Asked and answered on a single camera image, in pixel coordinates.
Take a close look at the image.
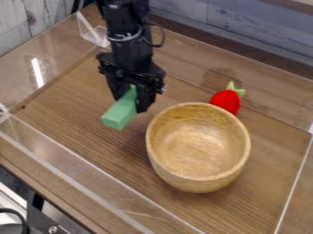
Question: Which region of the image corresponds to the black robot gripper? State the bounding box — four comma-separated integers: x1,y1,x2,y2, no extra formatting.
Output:
97,36,165,113

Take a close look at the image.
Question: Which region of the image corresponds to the green rectangular block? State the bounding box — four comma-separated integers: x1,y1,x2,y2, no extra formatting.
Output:
102,87,137,131

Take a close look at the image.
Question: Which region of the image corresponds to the brown wooden bowl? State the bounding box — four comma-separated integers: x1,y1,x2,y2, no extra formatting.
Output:
146,102,251,193

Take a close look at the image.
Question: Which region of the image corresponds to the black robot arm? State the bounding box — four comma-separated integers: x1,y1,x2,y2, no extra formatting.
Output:
97,0,166,113

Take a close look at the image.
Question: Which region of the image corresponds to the red toy strawberry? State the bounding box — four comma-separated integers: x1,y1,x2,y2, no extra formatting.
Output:
209,81,247,115

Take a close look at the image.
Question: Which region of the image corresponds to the black clamp under table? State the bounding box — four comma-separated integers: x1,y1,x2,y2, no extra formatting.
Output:
0,190,71,234

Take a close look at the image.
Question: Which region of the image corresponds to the clear acrylic corner bracket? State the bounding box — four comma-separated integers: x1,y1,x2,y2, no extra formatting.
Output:
77,12,110,48

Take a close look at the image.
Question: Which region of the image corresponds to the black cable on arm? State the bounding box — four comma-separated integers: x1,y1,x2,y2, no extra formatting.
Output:
142,21,166,48

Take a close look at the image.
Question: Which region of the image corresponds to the clear acrylic front wall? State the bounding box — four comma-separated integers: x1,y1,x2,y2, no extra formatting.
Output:
0,104,205,234

